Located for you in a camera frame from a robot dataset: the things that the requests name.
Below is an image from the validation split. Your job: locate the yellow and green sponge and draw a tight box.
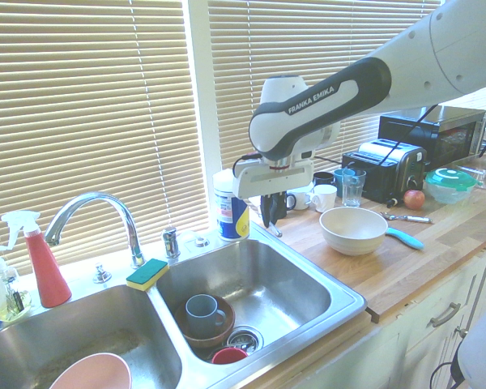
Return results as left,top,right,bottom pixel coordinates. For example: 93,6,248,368
125,259,170,292

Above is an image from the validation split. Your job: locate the large white mug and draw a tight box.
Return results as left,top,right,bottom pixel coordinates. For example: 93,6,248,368
307,185,338,213

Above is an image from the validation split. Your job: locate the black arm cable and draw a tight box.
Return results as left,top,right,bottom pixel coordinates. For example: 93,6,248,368
378,104,441,167

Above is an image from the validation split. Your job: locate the black and silver toaster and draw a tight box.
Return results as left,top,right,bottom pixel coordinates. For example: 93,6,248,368
341,138,428,205

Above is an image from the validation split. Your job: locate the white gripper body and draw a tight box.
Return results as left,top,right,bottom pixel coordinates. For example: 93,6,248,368
232,158,313,199

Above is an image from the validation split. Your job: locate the clear glass tumbler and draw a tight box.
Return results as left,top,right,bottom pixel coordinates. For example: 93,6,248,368
342,169,367,208

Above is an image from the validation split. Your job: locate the metal sink drain strainer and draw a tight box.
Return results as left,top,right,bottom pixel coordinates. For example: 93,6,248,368
225,326,265,352

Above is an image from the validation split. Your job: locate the pink bowl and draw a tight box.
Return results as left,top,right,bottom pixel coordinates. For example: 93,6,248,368
48,352,133,389

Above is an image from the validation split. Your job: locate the brown wooden bowl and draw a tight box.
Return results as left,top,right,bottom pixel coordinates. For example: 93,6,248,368
174,295,236,349

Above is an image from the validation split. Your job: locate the grey ceramic mug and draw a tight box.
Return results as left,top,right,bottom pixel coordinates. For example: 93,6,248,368
185,294,228,340

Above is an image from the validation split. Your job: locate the black floor cable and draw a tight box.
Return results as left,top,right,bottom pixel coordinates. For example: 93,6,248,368
431,360,465,389

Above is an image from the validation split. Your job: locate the small white mug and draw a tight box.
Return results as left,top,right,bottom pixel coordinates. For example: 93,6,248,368
293,188,315,211

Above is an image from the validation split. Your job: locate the clear glass dish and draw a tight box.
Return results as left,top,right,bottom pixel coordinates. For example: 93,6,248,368
453,160,486,190

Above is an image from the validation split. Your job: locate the chrome curved faucet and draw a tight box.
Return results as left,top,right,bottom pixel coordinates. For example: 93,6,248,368
44,191,147,270

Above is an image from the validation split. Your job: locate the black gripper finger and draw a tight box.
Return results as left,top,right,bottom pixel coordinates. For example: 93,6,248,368
270,192,287,224
260,194,273,228

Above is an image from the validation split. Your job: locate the red apple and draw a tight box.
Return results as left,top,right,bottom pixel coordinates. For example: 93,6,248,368
403,189,426,211

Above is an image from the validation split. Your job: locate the chrome faucet knob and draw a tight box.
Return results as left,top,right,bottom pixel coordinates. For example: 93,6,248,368
92,262,113,284

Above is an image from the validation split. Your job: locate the teal handled utensil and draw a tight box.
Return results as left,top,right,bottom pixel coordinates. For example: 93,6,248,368
384,227,425,250

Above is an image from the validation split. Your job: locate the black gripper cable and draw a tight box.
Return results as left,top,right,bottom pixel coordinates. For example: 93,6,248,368
232,152,264,179

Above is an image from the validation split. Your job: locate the white kitchen cabinet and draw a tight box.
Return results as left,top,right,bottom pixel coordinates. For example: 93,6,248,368
368,238,486,389

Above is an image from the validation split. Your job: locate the red cup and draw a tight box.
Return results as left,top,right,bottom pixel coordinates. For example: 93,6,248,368
211,347,249,365

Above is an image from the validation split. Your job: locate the black mug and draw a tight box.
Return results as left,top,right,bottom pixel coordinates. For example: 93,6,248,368
312,171,336,188
282,190,297,220

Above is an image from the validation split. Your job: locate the black microwave oven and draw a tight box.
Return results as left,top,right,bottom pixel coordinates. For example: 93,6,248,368
378,105,486,171

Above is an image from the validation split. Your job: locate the stainless steel double sink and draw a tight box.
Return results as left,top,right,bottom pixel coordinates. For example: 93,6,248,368
0,226,368,389

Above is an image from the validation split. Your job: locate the wide beige window blind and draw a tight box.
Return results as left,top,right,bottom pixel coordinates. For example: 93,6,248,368
0,0,210,276

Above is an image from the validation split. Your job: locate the container with teal lid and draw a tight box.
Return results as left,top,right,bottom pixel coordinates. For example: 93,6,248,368
424,167,484,204

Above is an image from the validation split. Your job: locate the red spray bottle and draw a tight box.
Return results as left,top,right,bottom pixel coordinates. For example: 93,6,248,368
0,211,73,309

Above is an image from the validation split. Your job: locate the chrome sink sprayer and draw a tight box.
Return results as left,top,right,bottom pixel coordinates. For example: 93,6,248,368
161,226,182,259

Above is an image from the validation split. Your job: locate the clear pump soap bottle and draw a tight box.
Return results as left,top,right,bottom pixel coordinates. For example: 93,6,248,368
0,245,32,323

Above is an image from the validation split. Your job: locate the white canister with yellow label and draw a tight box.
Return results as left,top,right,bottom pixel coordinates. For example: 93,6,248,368
212,169,251,243

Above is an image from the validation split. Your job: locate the cream ceramic bowl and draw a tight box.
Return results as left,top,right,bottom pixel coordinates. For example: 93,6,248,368
318,206,389,256

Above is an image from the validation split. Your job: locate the metal can opener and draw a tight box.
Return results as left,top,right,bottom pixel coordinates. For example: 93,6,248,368
379,210,434,224

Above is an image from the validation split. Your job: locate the metal cabinet handle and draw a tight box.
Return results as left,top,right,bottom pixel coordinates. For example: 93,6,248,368
430,301,462,328

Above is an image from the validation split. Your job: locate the teal mug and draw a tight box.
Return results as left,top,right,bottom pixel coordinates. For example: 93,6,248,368
332,168,356,199

